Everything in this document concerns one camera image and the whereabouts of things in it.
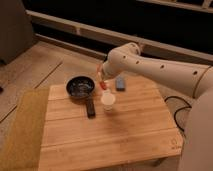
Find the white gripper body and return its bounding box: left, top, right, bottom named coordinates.
left=101, top=61, right=118, bottom=80

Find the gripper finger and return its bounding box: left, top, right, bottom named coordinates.
left=97, top=65, right=102, bottom=79

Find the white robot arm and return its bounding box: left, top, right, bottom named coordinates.
left=97, top=43, right=213, bottom=171

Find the white ceramic cup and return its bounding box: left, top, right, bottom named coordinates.
left=101, top=91, right=116, bottom=111

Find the blue sponge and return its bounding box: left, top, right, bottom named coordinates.
left=115, top=77, right=125, bottom=91

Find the black frying pan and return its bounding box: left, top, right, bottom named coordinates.
left=66, top=76, right=96, bottom=119

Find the wooden low table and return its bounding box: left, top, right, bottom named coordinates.
left=39, top=77, right=182, bottom=171

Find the grey cabinet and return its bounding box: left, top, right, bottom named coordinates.
left=0, top=0, right=36, bottom=64

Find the yellow-green floor mat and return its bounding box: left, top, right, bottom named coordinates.
left=0, top=89, right=49, bottom=171

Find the white wooden rail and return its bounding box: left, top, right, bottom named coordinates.
left=27, top=10, right=213, bottom=65

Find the black power cable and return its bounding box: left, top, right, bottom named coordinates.
left=163, top=95, right=194, bottom=134

